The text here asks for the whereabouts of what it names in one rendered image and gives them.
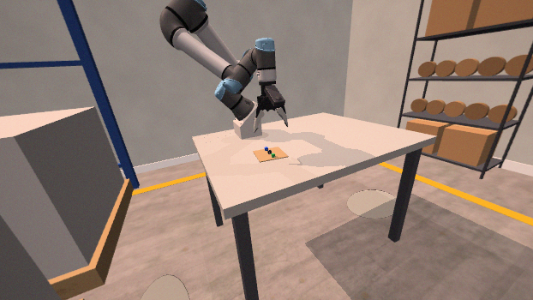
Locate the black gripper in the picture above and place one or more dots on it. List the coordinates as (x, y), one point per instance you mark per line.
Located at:
(264, 103)

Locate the orange flat mat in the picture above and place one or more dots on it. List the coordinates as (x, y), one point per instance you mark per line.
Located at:
(263, 156)

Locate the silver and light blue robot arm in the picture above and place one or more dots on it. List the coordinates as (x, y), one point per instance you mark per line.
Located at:
(181, 16)

